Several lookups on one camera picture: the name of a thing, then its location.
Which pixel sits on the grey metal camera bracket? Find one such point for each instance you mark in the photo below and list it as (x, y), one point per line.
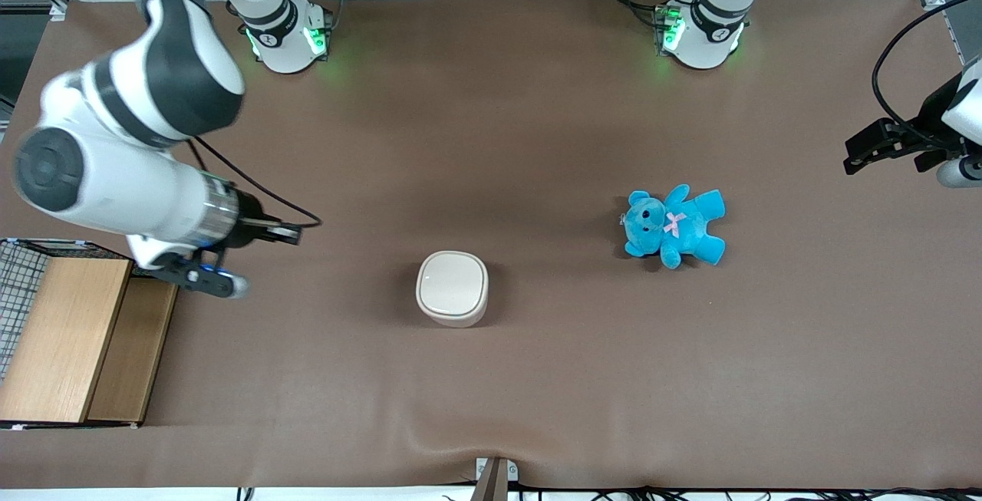
(495, 478)

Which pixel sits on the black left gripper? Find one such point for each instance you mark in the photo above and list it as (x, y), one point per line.
(932, 117)

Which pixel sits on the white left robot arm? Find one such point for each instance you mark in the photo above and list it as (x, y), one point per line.
(710, 37)

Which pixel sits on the blue teddy bear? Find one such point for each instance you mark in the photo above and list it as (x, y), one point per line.
(675, 225)

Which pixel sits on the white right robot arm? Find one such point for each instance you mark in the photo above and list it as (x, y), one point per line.
(146, 79)

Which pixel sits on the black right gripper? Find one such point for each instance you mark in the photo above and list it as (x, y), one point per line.
(247, 228)

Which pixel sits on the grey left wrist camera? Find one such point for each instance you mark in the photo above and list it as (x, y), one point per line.
(959, 173)

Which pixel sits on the white lidded trash can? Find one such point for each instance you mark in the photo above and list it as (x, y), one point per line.
(453, 288)

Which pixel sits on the brown table mat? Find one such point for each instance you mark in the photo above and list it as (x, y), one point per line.
(491, 140)

